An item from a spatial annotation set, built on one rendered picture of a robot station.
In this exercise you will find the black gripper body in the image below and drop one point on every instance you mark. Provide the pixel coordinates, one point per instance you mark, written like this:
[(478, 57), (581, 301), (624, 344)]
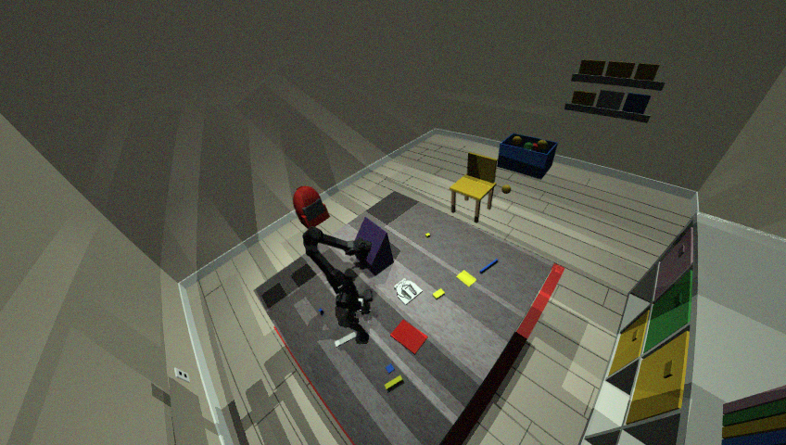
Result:
[(366, 295)]

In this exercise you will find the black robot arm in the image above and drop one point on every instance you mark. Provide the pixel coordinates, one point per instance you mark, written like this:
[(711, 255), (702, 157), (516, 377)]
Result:
[(335, 277)]

